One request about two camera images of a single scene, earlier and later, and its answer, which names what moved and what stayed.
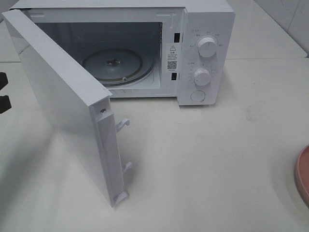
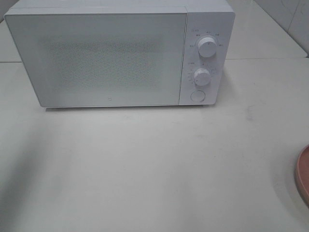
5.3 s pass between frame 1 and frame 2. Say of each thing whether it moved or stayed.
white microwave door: moved
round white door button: stayed
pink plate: stayed
